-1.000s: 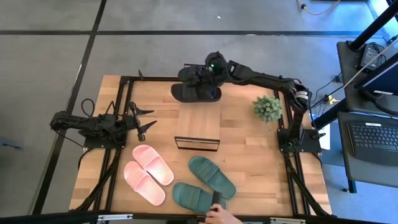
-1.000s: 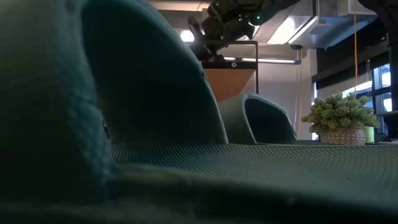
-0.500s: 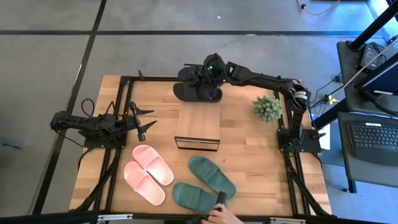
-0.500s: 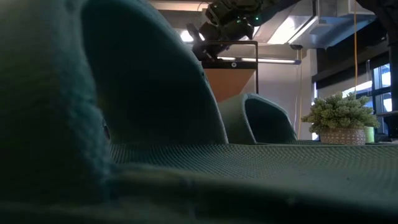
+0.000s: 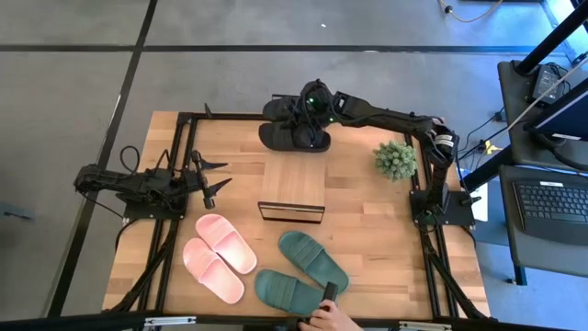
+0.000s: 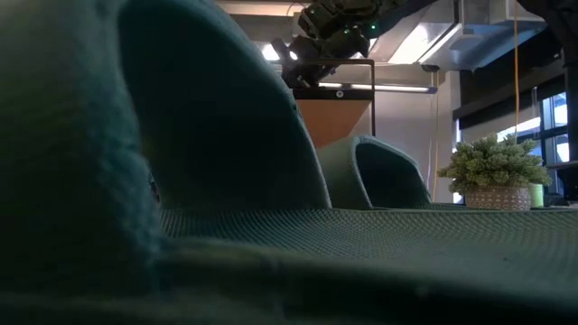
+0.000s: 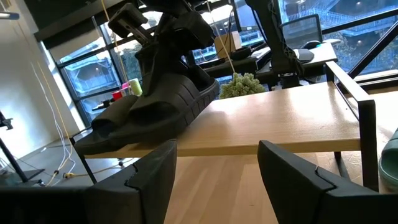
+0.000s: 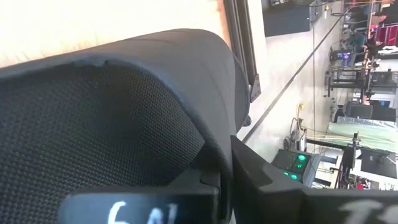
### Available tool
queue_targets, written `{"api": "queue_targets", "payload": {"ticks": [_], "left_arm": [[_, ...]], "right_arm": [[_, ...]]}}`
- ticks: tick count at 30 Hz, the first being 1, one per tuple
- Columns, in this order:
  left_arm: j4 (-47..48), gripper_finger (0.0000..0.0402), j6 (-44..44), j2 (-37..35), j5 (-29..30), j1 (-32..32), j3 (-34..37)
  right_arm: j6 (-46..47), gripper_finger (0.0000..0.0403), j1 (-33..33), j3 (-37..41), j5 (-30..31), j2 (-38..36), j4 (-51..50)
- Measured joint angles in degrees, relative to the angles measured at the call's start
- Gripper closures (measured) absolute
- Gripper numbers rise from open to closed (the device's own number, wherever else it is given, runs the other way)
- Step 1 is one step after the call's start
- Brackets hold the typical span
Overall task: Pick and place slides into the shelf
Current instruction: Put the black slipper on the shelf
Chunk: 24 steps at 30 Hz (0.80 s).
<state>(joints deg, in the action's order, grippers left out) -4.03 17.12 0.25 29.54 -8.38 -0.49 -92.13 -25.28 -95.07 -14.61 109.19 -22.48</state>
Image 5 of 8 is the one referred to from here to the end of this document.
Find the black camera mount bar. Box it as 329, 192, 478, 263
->
0, 311, 588, 331

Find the black floor cable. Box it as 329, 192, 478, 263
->
464, 106, 506, 148

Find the dark grey side desk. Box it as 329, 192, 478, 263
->
497, 59, 588, 280

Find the wooden shelf with black frame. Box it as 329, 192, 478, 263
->
257, 94, 330, 225

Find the potted green plant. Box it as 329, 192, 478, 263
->
372, 140, 419, 182

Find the black laptop keyboard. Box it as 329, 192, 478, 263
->
512, 177, 588, 245

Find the black diagonal pole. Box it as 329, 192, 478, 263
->
514, 0, 588, 75
462, 146, 515, 189

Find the black slide sandal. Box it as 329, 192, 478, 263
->
258, 121, 332, 154
262, 96, 302, 123

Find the black power adapter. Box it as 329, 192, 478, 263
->
531, 63, 571, 105

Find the black handheld device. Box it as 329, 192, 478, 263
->
321, 281, 340, 314

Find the green slide sandal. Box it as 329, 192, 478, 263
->
277, 231, 350, 295
254, 268, 330, 316

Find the person's hand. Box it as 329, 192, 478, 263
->
298, 299, 364, 331

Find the silver metal bracket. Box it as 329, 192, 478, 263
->
144, 315, 198, 327
398, 320, 454, 331

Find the white thin rod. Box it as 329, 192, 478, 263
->
504, 53, 588, 134

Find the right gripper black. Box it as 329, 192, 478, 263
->
293, 78, 344, 143

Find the pink slide sandal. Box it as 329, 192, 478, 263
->
182, 237, 245, 305
195, 213, 258, 275

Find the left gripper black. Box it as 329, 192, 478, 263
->
180, 149, 233, 211

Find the black metal table frame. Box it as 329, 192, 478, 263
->
103, 103, 492, 323

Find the yellow floor cable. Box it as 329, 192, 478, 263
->
438, 0, 505, 23

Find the black monitor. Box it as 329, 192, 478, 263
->
523, 77, 588, 143

